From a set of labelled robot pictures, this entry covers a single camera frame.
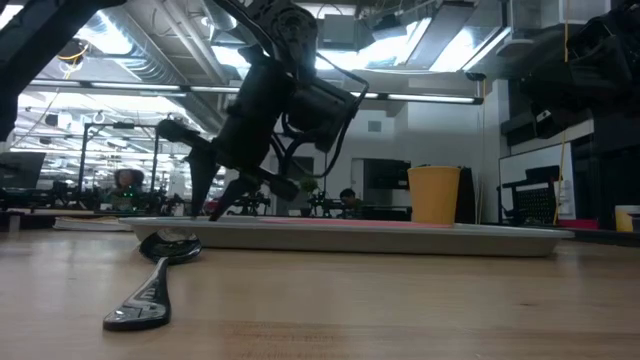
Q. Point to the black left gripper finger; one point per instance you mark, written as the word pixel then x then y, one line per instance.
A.
pixel 201 175
pixel 235 195

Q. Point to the pink round plate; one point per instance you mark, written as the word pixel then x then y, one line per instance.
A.
pixel 350 223

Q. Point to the black metal spoon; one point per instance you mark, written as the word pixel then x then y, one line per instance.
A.
pixel 145 300

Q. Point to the yellow plastic cup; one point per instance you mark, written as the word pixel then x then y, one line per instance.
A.
pixel 434 195

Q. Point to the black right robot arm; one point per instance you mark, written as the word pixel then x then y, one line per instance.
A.
pixel 615 55

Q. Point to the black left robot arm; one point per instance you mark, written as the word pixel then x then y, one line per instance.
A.
pixel 30 50

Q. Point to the grey plastic tray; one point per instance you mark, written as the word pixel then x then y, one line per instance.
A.
pixel 350 242

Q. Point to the red tray bin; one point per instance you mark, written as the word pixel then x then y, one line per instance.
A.
pixel 577 223

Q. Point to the person at far station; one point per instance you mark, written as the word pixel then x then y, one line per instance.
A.
pixel 127 180

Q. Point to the green potted plant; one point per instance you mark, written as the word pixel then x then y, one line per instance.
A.
pixel 309 185

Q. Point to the black background robot arms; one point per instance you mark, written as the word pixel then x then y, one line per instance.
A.
pixel 320 202

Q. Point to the white whiteboard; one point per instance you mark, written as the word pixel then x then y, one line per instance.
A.
pixel 520 167

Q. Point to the person behind robot arms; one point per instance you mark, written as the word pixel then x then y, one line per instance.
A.
pixel 347 196

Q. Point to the folded beige napkin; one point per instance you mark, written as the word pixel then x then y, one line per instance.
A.
pixel 90 225

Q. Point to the black pegboard cart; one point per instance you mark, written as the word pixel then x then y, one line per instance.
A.
pixel 537 205

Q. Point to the long LED light bar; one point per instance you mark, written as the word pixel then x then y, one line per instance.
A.
pixel 430 98

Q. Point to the yellow container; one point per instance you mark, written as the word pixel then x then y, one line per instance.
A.
pixel 624 220

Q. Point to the black cabinet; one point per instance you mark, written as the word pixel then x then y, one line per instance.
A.
pixel 467 195

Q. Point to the black desk monitor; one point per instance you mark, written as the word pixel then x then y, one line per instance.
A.
pixel 20 170

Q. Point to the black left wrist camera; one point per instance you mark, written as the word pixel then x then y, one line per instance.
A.
pixel 320 112

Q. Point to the black station frame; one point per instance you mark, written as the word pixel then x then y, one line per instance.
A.
pixel 122 125

